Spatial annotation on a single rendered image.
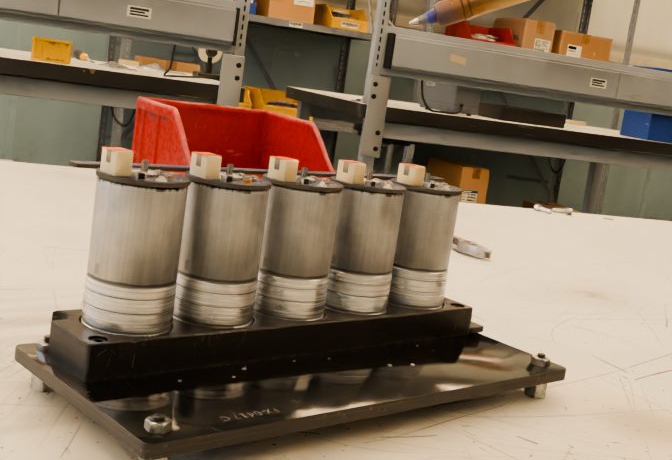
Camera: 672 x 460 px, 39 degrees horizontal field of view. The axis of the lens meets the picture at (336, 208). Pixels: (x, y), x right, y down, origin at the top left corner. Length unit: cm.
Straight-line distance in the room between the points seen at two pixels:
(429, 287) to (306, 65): 461
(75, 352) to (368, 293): 10
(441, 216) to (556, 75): 272
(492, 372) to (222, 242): 10
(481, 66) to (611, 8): 296
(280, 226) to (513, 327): 16
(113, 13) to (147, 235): 230
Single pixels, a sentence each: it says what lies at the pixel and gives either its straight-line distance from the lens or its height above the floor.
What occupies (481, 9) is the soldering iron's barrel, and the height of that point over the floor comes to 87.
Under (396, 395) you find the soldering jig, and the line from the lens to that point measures 27.
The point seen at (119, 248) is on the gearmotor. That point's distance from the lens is 25.
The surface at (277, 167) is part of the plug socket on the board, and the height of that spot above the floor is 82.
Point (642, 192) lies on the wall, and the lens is 608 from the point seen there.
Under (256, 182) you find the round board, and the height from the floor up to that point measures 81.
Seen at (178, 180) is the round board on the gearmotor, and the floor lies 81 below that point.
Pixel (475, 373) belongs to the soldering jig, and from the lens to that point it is 30.
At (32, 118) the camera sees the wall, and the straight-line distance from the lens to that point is 467.
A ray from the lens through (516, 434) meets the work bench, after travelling 29.
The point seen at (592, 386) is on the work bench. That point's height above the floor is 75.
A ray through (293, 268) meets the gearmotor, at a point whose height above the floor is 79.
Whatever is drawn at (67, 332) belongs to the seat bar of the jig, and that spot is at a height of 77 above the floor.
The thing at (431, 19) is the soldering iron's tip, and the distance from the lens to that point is 31.
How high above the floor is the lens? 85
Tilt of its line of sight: 8 degrees down
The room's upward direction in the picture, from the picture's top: 8 degrees clockwise
